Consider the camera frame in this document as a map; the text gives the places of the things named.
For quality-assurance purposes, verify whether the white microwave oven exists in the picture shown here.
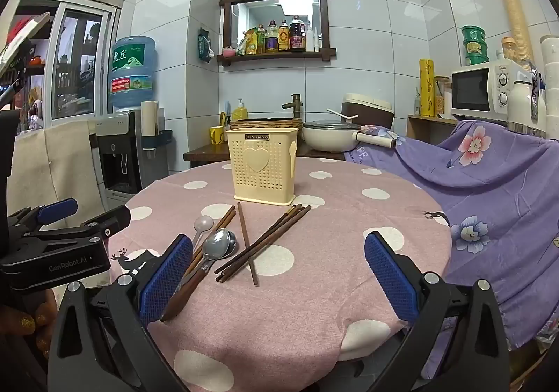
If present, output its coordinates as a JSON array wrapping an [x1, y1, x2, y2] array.
[[451, 59, 531, 122]]

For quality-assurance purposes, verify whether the woven basket sink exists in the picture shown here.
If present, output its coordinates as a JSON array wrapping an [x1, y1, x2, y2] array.
[[229, 117, 304, 131]]

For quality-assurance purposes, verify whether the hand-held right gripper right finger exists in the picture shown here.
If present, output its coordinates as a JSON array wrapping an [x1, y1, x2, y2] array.
[[364, 230, 511, 392]]

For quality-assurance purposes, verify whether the cream plastic utensil holder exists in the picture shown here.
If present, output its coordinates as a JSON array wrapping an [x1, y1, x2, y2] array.
[[225, 128, 299, 206]]

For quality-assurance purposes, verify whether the glass jar wooden lid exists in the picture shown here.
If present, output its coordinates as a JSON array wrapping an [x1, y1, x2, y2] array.
[[434, 76, 451, 115]]

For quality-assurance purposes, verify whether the cluttered storage shelf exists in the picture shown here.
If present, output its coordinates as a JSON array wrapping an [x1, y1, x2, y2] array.
[[0, 12, 51, 131]]

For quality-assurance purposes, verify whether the pink polka dot tablecloth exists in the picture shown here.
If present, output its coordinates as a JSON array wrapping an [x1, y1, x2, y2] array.
[[107, 155, 452, 392]]

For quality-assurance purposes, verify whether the white frying pan with lid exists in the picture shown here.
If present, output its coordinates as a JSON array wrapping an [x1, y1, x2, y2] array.
[[302, 120, 397, 152]]

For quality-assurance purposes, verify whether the dark soy sauce bottle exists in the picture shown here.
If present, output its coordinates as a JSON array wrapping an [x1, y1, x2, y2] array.
[[289, 15, 307, 53]]

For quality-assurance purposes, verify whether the metal spoon wooden handle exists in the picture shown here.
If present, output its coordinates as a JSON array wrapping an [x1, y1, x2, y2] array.
[[160, 229, 237, 323]]

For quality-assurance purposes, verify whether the brown white rice cooker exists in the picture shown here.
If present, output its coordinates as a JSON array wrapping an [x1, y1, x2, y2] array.
[[341, 93, 394, 131]]

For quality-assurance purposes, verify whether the yellow canister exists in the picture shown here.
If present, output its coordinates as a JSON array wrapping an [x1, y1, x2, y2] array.
[[419, 59, 436, 117]]

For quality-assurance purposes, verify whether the white thermos kettle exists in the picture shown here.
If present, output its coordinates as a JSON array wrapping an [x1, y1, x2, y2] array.
[[509, 62, 549, 137]]

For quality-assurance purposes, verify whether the purple label bottle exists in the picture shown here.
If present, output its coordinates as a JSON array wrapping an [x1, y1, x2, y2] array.
[[266, 20, 280, 53]]

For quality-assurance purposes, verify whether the dark wooden side table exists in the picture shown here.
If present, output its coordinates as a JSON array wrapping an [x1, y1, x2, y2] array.
[[183, 141, 350, 170]]

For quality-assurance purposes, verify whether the beige cloth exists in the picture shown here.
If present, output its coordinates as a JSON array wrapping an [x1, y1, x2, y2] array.
[[6, 120, 106, 218]]

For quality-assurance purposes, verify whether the light wooden shelf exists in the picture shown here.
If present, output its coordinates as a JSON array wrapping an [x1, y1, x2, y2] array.
[[406, 114, 459, 150]]

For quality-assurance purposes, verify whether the bronze faucet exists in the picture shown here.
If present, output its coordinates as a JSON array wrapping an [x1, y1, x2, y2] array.
[[282, 94, 302, 118]]

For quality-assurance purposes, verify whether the teal cup tube holder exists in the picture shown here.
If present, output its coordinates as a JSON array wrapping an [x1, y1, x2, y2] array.
[[142, 129, 173, 152]]

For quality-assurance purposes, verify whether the wooden framed mirror shelf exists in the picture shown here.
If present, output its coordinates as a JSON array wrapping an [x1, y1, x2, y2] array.
[[217, 0, 338, 67]]

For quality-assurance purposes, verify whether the cream paper cup tube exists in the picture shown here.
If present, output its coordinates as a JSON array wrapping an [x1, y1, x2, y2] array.
[[140, 101, 159, 137]]

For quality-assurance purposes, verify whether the stack of white cups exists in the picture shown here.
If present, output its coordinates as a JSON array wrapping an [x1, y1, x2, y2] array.
[[539, 35, 559, 122]]

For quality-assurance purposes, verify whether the green wall packet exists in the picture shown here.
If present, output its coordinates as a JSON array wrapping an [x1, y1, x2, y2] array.
[[197, 27, 215, 63]]

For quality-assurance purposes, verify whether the blue water jug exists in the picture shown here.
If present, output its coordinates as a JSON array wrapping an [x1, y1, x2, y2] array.
[[108, 36, 157, 112]]

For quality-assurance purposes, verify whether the tall stack of paper cups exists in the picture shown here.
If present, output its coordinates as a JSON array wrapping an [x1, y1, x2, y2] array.
[[493, 0, 534, 63]]

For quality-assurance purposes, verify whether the grey water dispenser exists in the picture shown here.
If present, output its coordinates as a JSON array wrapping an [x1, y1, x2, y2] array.
[[89, 109, 171, 205]]

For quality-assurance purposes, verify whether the purple floral cloth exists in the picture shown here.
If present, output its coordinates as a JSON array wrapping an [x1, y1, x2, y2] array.
[[343, 119, 559, 379]]

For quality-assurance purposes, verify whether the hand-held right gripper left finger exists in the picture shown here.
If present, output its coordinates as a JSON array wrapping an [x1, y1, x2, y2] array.
[[47, 234, 206, 392]]

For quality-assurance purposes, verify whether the person's left hand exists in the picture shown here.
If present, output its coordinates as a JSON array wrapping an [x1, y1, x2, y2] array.
[[0, 287, 62, 360]]

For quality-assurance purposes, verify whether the sliding glass window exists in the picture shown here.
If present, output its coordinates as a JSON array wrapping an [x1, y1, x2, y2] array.
[[22, 0, 123, 122]]

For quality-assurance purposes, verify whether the white plastic spoon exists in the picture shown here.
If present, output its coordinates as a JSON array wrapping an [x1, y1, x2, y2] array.
[[190, 216, 215, 249]]

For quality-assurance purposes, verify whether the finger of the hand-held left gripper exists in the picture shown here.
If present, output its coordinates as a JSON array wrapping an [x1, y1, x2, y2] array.
[[9, 198, 79, 240], [26, 205, 132, 245]]

